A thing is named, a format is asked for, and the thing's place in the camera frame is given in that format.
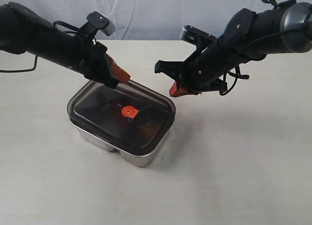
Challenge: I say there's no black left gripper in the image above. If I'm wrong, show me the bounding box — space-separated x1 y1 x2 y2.
75 39 131 89

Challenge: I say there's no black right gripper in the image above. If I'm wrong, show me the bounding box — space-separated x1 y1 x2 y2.
154 46 229 97

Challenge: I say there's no transparent lid with orange seal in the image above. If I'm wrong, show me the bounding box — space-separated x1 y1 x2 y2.
67 81 176 156

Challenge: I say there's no stainless steel lunch box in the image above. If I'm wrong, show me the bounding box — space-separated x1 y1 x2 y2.
69 118 171 167

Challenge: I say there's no red toy sausage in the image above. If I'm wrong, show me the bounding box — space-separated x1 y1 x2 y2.
112 100 137 132

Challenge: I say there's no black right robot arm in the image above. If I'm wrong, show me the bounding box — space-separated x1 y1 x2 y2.
155 0 312 97

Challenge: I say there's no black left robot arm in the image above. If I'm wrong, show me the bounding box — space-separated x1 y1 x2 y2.
0 1 131 89

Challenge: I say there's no white backdrop cloth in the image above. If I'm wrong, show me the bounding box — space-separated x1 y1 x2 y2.
0 0 312 41

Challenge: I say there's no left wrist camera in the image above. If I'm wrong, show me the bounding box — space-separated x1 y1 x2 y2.
77 11 116 39

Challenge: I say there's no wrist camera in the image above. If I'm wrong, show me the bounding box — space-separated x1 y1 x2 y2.
77 11 116 39
180 25 217 52

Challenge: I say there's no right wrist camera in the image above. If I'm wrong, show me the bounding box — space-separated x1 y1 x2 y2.
180 25 217 52

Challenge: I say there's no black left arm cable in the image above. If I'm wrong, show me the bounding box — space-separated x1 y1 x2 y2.
0 20 83 73

